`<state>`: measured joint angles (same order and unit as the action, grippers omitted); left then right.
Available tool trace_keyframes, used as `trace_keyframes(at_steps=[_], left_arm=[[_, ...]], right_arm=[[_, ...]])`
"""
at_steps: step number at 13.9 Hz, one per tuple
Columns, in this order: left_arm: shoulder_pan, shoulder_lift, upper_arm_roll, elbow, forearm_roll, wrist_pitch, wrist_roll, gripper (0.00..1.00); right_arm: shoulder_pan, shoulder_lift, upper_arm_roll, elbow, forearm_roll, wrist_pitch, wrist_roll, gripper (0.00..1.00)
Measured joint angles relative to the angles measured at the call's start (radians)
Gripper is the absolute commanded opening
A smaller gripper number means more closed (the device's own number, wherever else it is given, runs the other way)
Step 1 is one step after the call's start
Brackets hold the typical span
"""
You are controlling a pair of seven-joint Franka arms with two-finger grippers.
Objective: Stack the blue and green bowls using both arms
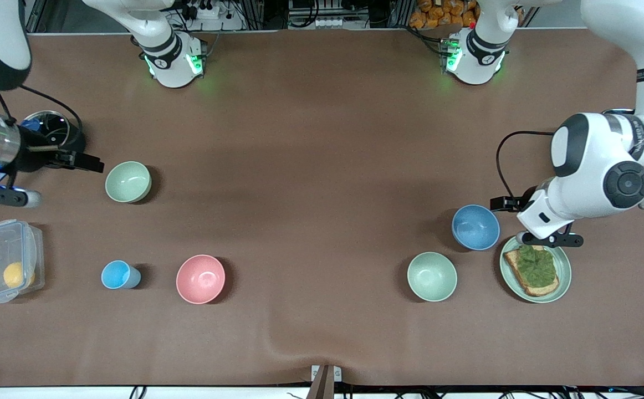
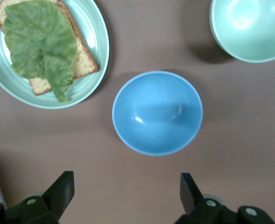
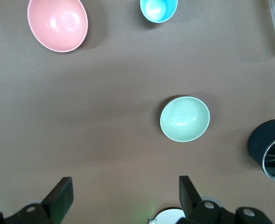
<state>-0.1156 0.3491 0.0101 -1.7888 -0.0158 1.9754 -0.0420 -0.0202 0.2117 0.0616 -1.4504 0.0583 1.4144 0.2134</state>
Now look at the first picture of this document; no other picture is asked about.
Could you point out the grey metal table bracket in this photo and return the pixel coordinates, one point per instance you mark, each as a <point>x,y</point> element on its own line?
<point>337,372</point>

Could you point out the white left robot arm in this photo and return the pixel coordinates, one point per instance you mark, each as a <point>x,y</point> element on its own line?
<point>593,160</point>

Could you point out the light blue cup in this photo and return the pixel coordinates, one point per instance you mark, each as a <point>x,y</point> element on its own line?
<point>116,275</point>

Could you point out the green lettuce leaf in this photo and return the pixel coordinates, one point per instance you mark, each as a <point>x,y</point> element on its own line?
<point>538,266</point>

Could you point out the orange snack bags pile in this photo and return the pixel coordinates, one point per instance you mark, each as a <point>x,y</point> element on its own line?
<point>433,14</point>

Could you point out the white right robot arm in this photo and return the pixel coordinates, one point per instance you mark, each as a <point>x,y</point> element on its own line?
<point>172,61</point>

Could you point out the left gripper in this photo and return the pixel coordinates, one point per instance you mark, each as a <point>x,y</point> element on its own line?
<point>504,204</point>

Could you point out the small white power strip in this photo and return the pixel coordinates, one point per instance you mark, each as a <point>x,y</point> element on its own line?
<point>333,22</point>

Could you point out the pink bowl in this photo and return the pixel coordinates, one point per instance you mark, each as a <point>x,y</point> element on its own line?
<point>200,279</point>

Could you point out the blue bowl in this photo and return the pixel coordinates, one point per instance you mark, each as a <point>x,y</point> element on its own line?
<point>474,227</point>

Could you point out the pale green plate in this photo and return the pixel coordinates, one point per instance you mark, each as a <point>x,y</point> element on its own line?
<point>565,271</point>

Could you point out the pale green bowl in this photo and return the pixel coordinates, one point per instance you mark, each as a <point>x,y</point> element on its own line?
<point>432,277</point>
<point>128,182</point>

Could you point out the toast slice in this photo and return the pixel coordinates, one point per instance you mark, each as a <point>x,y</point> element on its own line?
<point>538,289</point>

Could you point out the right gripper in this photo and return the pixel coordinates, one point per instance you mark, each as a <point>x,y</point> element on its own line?
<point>38,157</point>

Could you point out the yellow orange fruit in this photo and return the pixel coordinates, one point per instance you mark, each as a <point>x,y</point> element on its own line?
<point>16,275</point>

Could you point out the brown angled post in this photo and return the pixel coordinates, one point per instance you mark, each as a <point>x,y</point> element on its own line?
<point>322,388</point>

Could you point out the glass lid blue knob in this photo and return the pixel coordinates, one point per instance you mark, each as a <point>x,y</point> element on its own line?
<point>50,124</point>

